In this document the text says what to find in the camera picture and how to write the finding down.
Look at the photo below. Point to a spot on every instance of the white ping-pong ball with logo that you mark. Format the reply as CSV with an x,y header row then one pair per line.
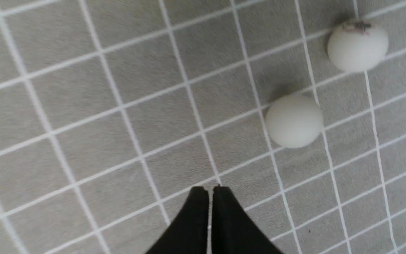
x,y
357,46

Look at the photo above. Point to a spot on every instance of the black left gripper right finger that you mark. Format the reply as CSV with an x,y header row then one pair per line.
x,y
232,230

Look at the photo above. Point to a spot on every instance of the grey checkered tablecloth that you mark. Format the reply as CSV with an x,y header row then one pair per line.
x,y
111,110

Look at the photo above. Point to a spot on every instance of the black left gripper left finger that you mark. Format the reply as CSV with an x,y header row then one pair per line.
x,y
188,232

